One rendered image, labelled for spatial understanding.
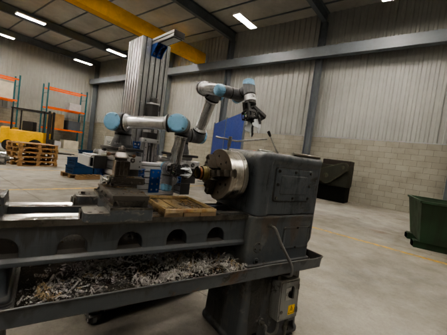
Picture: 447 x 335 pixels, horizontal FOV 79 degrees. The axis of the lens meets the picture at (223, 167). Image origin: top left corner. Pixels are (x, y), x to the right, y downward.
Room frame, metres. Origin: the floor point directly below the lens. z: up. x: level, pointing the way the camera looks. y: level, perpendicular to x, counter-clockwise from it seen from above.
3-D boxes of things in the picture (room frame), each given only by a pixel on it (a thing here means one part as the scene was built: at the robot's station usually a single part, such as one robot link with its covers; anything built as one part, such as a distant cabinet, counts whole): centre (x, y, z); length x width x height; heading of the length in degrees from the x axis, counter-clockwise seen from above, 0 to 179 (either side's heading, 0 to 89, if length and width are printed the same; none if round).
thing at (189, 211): (1.54, 0.23, 0.89); 0.36 x 0.30 x 0.04; 34
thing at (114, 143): (1.93, 0.74, 1.21); 0.15 x 0.15 x 0.10
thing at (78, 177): (7.92, 3.89, 0.39); 1.20 x 0.80 x 0.79; 150
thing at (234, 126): (8.67, 0.09, 1.18); 4.12 x 0.80 x 2.35; 13
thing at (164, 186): (1.79, 0.36, 0.97); 0.11 x 0.08 x 0.11; 177
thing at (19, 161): (9.06, 6.40, 0.36); 1.26 x 0.86 x 0.73; 153
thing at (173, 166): (1.64, 0.28, 1.08); 0.12 x 0.09 x 0.08; 34
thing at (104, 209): (1.34, 0.54, 0.90); 0.47 x 0.30 x 0.06; 34
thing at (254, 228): (1.94, -0.33, 0.43); 0.60 x 0.48 x 0.86; 124
